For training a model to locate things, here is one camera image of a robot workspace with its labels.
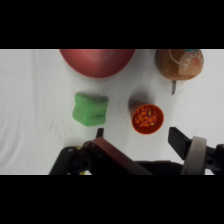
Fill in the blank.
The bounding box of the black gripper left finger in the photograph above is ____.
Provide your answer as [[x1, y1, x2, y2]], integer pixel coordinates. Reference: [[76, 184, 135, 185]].
[[49, 128, 153, 175]]

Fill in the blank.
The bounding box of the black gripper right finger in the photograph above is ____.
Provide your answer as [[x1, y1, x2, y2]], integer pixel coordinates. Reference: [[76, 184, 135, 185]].
[[168, 126, 224, 175]]

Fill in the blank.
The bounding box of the green plush triangle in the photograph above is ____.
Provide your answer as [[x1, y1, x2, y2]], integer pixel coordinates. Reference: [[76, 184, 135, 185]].
[[72, 92, 110, 128]]

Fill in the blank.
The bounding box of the pink bowl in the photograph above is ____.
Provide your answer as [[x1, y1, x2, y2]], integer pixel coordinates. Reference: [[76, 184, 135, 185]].
[[59, 49, 136, 79]]

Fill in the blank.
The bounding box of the orange cup of beans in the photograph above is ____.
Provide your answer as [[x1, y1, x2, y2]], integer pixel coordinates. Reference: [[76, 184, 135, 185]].
[[129, 100, 165, 135]]

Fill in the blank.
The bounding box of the white tablecloth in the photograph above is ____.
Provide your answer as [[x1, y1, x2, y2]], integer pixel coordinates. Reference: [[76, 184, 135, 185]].
[[0, 49, 224, 175]]

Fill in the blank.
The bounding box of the brown round plush toy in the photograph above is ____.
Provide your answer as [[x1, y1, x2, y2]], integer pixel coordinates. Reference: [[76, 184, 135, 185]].
[[154, 49, 205, 96]]

